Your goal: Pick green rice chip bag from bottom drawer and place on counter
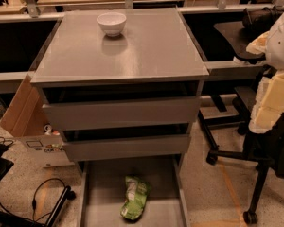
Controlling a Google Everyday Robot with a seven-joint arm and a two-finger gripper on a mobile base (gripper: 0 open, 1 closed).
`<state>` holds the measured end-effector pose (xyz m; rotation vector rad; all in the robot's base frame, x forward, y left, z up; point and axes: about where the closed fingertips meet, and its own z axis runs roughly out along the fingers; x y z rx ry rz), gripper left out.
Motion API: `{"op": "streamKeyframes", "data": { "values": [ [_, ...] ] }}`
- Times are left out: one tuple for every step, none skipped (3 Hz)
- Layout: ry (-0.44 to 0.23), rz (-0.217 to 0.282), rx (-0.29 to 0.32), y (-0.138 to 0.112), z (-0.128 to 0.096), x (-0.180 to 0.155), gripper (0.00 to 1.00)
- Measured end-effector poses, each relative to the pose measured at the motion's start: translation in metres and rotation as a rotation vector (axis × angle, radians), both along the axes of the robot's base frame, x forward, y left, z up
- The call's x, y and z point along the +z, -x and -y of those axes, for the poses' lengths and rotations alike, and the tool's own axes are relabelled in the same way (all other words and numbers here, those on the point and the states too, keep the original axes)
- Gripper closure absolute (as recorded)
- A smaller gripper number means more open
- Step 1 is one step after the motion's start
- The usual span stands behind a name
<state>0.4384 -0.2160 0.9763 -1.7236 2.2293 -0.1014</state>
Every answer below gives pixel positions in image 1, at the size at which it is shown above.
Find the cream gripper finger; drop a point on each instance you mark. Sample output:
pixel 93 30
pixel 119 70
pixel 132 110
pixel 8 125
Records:
pixel 269 103
pixel 258 45

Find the green rice chip bag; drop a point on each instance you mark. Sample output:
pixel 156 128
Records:
pixel 136 195

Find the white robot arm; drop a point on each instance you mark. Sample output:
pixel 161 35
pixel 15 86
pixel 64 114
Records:
pixel 275 45

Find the grey top drawer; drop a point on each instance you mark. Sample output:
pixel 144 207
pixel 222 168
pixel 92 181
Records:
pixel 122 113

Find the grey middle drawer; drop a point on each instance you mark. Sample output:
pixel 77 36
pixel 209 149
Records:
pixel 127 147

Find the grey drawer cabinet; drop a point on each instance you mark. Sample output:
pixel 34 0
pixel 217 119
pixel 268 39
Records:
pixel 153 57

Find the grey open bottom drawer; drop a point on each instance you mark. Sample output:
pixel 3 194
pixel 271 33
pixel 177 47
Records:
pixel 104 188

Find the black headset device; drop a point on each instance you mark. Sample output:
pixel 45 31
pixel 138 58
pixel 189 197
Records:
pixel 260 20

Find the black office chair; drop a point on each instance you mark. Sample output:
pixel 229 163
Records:
pixel 267 149

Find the white ceramic bowl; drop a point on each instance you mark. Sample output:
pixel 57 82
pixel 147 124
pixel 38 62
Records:
pixel 112 23

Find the brown cardboard box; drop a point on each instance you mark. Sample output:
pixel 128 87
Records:
pixel 25 119

